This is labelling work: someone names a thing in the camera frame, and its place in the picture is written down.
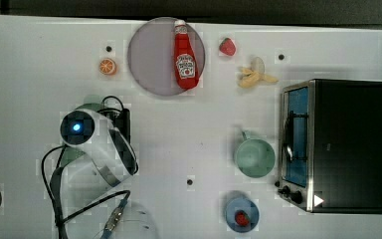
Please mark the orange slice toy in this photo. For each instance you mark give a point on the orange slice toy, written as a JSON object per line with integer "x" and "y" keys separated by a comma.
{"x": 107, "y": 66}

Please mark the grey round plate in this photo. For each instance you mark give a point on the grey round plate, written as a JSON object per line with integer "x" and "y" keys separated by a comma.
{"x": 150, "y": 57}

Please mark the green mug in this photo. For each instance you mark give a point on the green mug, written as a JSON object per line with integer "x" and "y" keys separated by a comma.
{"x": 254, "y": 157}

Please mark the black toaster oven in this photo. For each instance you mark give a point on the black toaster oven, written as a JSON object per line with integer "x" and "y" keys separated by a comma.
{"x": 331, "y": 146}

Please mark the red strawberry toy on plate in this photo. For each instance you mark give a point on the red strawberry toy on plate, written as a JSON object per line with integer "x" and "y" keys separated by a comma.
{"x": 242, "y": 218}

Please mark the blue small plate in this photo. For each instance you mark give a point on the blue small plate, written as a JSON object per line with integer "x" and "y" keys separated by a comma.
{"x": 244, "y": 204}

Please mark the red ketchup bottle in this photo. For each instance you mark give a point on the red ketchup bottle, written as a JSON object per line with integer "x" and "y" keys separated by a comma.
{"x": 185, "y": 64}

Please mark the peeled banana toy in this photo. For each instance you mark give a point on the peeled banana toy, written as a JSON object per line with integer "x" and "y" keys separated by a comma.
{"x": 255, "y": 74}

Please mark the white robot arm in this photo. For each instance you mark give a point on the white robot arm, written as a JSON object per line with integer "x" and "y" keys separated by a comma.
{"x": 105, "y": 159}

